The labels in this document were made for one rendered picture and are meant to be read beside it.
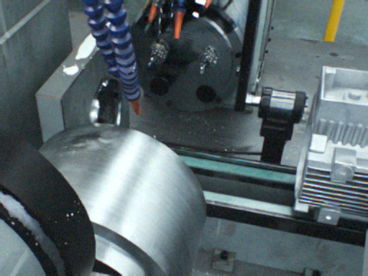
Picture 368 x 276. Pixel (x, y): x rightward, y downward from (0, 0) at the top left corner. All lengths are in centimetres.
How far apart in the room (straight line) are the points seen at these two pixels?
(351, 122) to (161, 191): 32
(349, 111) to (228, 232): 30
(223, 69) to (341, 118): 34
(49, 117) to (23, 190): 48
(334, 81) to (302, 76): 70
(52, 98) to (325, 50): 114
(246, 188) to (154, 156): 40
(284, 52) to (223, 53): 66
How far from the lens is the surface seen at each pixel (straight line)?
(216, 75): 105
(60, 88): 75
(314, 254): 93
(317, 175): 79
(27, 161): 29
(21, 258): 27
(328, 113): 77
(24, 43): 88
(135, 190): 55
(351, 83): 86
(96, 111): 84
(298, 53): 167
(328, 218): 83
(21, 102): 89
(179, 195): 60
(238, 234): 91
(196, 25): 101
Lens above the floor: 152
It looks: 40 degrees down
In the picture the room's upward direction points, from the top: 2 degrees clockwise
